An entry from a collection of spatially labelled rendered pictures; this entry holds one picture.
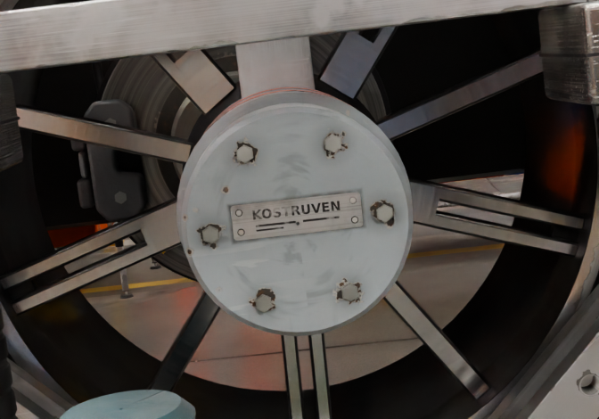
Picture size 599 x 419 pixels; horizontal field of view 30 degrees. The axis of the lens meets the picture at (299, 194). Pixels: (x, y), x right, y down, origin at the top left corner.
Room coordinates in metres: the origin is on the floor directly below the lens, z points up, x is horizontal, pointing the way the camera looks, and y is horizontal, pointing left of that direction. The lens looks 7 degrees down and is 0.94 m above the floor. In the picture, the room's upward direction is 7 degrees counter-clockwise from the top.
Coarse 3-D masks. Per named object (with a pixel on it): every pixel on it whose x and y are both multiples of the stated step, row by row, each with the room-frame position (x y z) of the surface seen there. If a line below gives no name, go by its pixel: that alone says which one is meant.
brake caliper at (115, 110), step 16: (96, 64) 1.34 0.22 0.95; (96, 80) 1.32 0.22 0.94; (96, 112) 1.18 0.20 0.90; (112, 112) 1.18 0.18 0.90; (128, 112) 1.18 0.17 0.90; (80, 144) 1.18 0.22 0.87; (80, 160) 1.18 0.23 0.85; (96, 160) 1.18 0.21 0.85; (112, 160) 1.18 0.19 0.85; (128, 160) 1.20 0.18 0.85; (96, 176) 1.18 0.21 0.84; (112, 176) 1.18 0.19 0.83; (128, 176) 1.18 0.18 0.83; (80, 192) 1.18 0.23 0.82; (96, 192) 1.18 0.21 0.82; (112, 192) 1.18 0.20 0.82; (128, 192) 1.18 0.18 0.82; (144, 192) 1.19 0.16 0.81; (96, 208) 1.18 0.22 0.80; (112, 208) 1.18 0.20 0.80; (128, 208) 1.18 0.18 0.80
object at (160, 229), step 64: (64, 0) 1.00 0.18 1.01; (192, 64) 0.85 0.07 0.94; (512, 64) 0.86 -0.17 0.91; (64, 128) 0.85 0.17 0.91; (128, 128) 0.86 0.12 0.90; (384, 128) 0.86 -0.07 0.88; (576, 128) 0.89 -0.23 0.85; (0, 192) 0.92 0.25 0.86; (448, 192) 0.86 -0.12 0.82; (576, 192) 0.89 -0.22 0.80; (0, 256) 0.88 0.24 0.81; (64, 256) 0.85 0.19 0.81; (128, 256) 0.85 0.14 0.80; (512, 256) 1.03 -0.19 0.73; (576, 256) 0.86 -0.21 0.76; (64, 320) 0.96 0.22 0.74; (192, 320) 0.85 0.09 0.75; (512, 320) 0.93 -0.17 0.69; (64, 384) 0.84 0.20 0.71; (128, 384) 0.95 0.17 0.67; (192, 384) 1.03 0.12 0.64; (320, 384) 0.86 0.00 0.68; (384, 384) 1.02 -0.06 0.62; (448, 384) 0.93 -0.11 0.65; (512, 384) 0.84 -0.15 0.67
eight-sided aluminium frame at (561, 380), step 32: (0, 0) 0.76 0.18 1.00; (576, 320) 0.80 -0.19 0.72; (544, 352) 0.81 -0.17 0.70; (576, 352) 0.76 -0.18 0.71; (32, 384) 0.79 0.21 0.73; (544, 384) 0.77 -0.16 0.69; (576, 384) 0.75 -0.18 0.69; (32, 416) 0.75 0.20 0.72; (512, 416) 0.80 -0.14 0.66; (544, 416) 0.75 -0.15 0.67; (576, 416) 0.75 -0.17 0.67
